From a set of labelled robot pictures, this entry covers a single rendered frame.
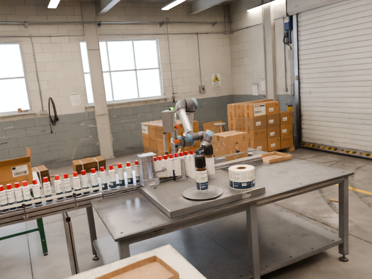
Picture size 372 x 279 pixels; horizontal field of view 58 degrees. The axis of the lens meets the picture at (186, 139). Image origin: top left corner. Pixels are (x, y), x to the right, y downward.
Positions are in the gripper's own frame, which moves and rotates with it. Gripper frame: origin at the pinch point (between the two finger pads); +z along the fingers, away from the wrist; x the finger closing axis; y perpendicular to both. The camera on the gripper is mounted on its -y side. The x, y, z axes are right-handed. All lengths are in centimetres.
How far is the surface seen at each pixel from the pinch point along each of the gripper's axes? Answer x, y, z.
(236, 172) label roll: -5, 71, -6
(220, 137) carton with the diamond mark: 31, -27, -37
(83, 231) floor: -36, -137, 129
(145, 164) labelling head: -54, 16, 15
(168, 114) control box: -46, -1, -33
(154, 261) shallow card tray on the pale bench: -70, 119, 55
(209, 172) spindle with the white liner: -2.7, 31.9, 1.7
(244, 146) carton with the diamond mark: 61, -21, -39
